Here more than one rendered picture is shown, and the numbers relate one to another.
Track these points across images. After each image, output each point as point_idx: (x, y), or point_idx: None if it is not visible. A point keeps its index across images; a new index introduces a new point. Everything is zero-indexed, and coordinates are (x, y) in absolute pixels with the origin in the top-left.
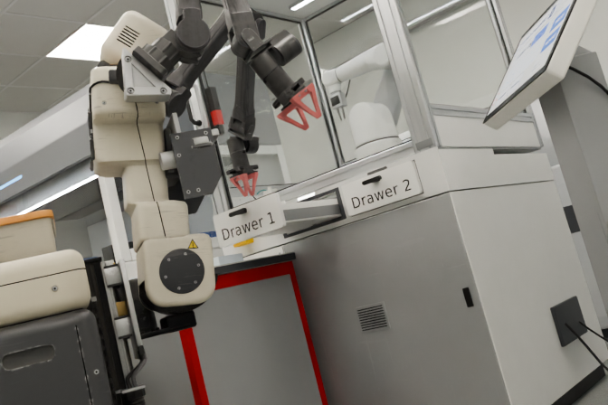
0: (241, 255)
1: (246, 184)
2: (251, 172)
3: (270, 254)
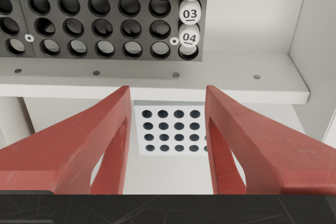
0: (141, 101)
1: (247, 111)
2: (135, 195)
3: (2, 108)
